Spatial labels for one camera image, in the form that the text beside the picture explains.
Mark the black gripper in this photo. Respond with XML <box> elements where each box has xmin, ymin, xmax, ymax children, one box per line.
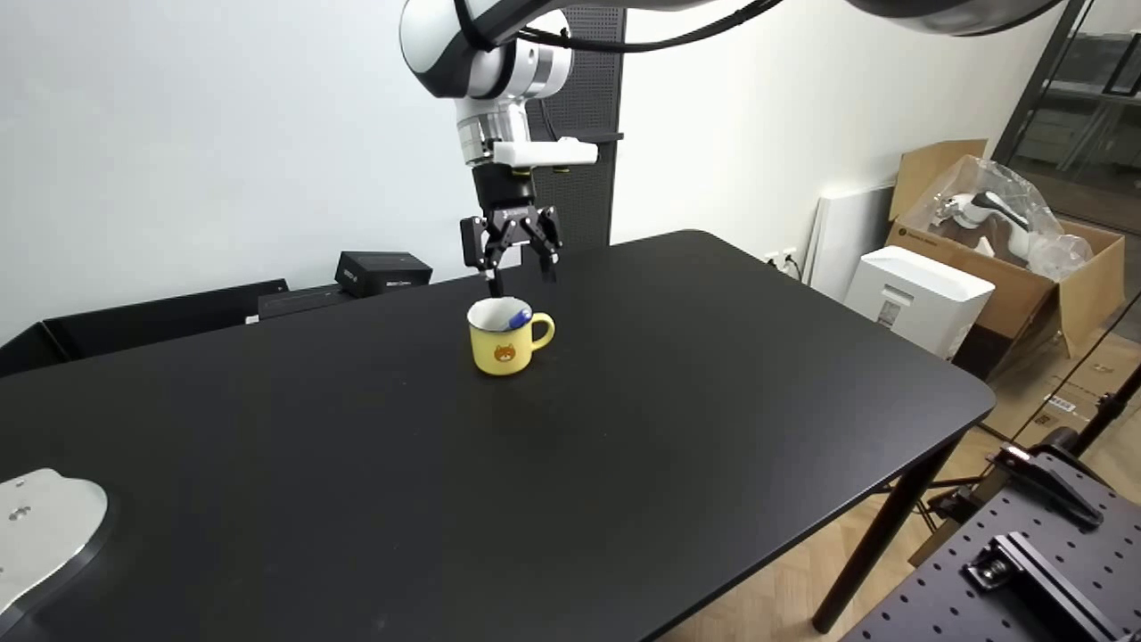
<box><xmin>455</xmin><ymin>160</ymin><xmax>566</xmax><ymax>298</ymax></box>

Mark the yellow enamel cup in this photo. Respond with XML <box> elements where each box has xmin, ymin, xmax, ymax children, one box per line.
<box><xmin>465</xmin><ymin>291</ymin><xmax>560</xmax><ymax>380</ymax></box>

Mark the small black box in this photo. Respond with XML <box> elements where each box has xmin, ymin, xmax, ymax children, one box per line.
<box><xmin>332</xmin><ymin>245</ymin><xmax>436</xmax><ymax>298</ymax></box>

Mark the white leaning panel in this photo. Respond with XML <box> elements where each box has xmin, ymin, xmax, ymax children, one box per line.
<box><xmin>801</xmin><ymin>180</ymin><xmax>899</xmax><ymax>303</ymax></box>

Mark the long black tray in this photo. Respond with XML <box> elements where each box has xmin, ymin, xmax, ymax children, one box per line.
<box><xmin>0</xmin><ymin>273</ymin><xmax>293</xmax><ymax>380</ymax></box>

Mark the white cardboard box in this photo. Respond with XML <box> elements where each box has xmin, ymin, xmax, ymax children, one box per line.
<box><xmin>843</xmin><ymin>241</ymin><xmax>997</xmax><ymax>365</ymax></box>

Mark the black table leg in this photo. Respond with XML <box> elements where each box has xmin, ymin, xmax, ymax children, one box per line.
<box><xmin>811</xmin><ymin>440</ymin><xmax>962</xmax><ymax>635</ymax></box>

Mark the clear plastic wrap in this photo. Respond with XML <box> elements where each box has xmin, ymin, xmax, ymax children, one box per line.
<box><xmin>932</xmin><ymin>153</ymin><xmax>1096</xmax><ymax>286</ymax></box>

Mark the brown cardboard box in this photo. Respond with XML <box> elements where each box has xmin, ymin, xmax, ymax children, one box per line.
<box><xmin>883</xmin><ymin>135</ymin><xmax>1131</xmax><ymax>365</ymax></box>

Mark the black clamp bar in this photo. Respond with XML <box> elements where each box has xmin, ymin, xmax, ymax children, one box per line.
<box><xmin>995</xmin><ymin>443</ymin><xmax>1112</xmax><ymax>533</ymax></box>

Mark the black perforated breadboard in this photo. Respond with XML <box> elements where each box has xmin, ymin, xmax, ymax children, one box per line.
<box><xmin>845</xmin><ymin>443</ymin><xmax>1141</xmax><ymax>642</ymax></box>

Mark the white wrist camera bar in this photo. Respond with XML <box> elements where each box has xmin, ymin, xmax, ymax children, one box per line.
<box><xmin>488</xmin><ymin>135</ymin><xmax>603</xmax><ymax>170</ymax></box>

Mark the dark grey wall pillar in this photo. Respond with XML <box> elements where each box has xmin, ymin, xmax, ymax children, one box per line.
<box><xmin>522</xmin><ymin>0</ymin><xmax>631</xmax><ymax>260</ymax></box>

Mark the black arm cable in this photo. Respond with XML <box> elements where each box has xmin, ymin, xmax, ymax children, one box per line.
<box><xmin>451</xmin><ymin>0</ymin><xmax>793</xmax><ymax>56</ymax></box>

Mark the grey round base plate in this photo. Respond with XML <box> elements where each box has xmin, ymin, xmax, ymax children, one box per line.
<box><xmin>0</xmin><ymin>462</ymin><xmax>116</xmax><ymax>623</ymax></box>

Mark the black metal bracket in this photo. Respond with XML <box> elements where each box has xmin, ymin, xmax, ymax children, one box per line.
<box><xmin>961</xmin><ymin>524</ymin><xmax>1126</xmax><ymax>642</ymax></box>

